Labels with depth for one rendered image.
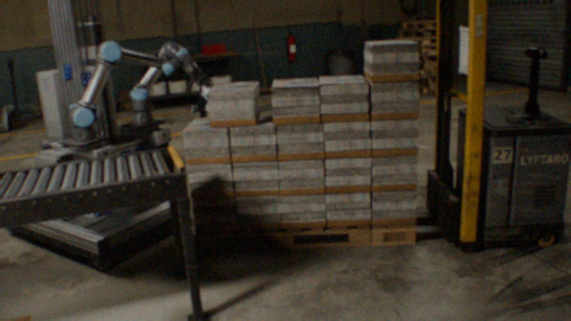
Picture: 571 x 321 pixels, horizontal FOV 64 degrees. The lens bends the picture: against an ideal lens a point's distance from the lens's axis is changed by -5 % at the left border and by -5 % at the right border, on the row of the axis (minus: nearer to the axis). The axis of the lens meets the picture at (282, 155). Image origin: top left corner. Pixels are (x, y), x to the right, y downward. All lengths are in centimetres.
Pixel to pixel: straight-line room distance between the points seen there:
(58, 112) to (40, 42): 607
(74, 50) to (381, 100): 196
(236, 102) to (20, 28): 705
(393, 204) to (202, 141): 128
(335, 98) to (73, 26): 171
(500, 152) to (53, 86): 289
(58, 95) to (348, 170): 201
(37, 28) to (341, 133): 740
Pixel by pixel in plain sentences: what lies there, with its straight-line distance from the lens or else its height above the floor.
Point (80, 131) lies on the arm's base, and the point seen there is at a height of 88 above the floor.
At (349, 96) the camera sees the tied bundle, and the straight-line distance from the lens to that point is 292.
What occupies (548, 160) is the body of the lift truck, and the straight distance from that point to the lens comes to 318.
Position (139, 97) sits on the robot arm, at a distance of 342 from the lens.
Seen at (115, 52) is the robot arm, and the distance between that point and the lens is 298.
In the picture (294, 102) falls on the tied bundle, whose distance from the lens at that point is 292.
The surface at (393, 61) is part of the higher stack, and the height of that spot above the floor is 118.
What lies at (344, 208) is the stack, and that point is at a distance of 311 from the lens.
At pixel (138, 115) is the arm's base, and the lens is 344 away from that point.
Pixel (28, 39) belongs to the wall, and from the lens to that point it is 960.
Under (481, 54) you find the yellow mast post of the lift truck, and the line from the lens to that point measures 285.
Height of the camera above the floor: 146
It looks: 16 degrees down
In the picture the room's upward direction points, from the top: 3 degrees counter-clockwise
